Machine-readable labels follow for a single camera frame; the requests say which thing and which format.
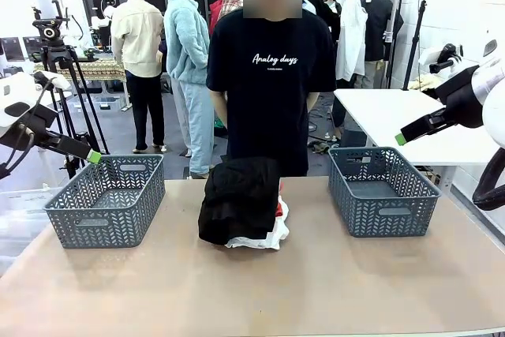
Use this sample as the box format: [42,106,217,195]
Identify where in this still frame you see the mannequin in cream shirt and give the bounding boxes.
[110,0,166,155]

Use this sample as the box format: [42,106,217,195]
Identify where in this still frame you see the person in black t-shirt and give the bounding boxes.
[205,0,339,178]

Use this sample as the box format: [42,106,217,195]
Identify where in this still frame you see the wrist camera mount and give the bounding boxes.
[417,43,463,76]
[33,70,73,92]

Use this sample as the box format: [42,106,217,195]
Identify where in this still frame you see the grey plastic lattice basket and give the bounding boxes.
[43,154,166,249]
[327,146,442,238]

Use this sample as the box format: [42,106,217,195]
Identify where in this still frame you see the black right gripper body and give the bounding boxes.
[433,65,484,129]

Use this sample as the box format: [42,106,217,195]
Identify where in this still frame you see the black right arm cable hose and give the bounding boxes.
[472,151,505,212]

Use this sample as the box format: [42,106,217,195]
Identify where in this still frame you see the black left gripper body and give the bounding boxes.
[19,106,59,144]

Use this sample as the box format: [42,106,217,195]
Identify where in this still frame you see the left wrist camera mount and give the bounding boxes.
[33,70,73,92]

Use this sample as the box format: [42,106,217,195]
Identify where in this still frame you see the black camera tripod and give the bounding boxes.
[39,43,110,180]

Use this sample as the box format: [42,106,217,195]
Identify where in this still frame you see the white table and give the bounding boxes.
[333,88,502,192]

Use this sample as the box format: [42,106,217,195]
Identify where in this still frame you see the mannequin in black shirt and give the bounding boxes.
[361,0,406,89]

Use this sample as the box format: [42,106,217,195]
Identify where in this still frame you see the mannequin in pale blue fleece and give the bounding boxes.
[163,0,216,179]

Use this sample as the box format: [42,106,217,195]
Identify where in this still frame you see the table with patterned cloth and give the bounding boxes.
[33,56,133,113]

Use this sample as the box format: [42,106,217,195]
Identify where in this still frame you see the dark monitor screen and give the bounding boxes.
[0,36,23,62]
[22,36,44,58]

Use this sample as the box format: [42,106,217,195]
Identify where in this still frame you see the mannequin in white shirt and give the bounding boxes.
[335,0,372,89]

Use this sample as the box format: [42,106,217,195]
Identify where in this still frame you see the clear plastic storage box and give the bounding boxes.
[0,186,54,271]

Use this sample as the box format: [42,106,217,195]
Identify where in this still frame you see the cream cloth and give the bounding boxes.
[408,75,443,92]

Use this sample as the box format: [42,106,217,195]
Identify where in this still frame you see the black trousers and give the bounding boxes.
[198,156,282,246]

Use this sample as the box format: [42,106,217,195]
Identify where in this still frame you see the black light stand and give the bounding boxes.
[402,0,429,92]

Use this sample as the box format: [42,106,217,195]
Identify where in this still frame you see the white t-shirt black print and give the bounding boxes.
[225,194,291,251]

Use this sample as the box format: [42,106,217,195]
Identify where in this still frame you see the person's right forearm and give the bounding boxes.
[208,90,230,129]

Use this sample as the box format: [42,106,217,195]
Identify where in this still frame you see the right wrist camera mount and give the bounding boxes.
[417,43,463,76]

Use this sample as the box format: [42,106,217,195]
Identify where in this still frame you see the mannequin in dark jacket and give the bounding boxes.
[313,0,342,44]

